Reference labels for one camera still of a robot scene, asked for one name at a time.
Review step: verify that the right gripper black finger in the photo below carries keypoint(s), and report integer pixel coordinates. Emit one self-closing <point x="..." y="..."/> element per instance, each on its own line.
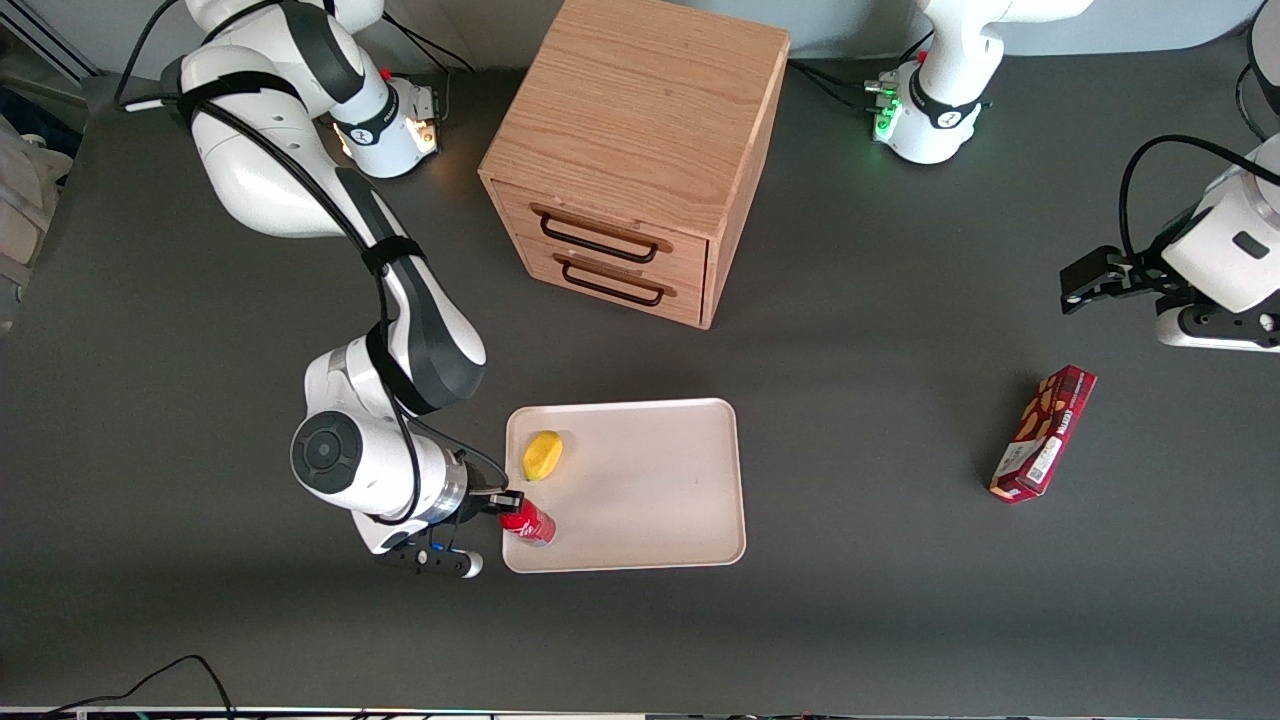
<point x="507" y="496"/>

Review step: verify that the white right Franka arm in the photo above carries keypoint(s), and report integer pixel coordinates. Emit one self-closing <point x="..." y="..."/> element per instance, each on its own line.
<point x="260" y="170"/>

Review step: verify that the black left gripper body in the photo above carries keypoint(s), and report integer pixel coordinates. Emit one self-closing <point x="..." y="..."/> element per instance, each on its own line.
<point x="1133" y="274"/>

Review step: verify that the wooden drawer cabinet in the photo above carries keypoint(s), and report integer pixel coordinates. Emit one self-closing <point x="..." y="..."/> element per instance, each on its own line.
<point x="630" y="110"/>

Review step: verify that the red snack box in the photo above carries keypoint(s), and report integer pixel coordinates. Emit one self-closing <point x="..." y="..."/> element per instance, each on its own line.
<point x="1043" y="435"/>

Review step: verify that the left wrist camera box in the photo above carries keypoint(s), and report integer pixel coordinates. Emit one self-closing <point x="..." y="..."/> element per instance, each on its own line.
<point x="1215" y="328"/>

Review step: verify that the cream plastic tray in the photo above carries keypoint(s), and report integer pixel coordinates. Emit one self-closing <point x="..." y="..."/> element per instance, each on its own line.
<point x="640" y="480"/>

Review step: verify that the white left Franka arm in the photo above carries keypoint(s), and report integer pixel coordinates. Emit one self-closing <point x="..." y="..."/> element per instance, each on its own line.
<point x="940" y="110"/>

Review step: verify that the white plastic bag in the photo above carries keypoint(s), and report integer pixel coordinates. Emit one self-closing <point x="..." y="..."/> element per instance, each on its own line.
<point x="25" y="200"/>

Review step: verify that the wooden drawer front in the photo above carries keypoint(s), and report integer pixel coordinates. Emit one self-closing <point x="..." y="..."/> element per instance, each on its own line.
<point x="685" y="305"/>
<point x="690" y="255"/>

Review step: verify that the yellow lemon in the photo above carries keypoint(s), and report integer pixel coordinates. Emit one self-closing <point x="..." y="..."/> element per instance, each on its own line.
<point x="543" y="456"/>

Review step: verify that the red coke bottle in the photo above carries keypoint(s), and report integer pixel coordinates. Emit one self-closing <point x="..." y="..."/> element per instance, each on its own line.
<point x="530" y="524"/>

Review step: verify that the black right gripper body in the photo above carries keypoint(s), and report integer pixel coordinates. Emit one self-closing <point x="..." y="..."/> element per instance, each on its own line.
<point x="479" y="505"/>

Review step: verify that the aluminium frame rail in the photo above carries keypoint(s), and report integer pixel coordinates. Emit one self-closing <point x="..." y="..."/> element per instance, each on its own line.
<point x="45" y="40"/>

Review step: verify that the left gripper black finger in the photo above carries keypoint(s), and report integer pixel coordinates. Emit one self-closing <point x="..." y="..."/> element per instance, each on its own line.
<point x="1092" y="268"/>
<point x="1090" y="298"/>

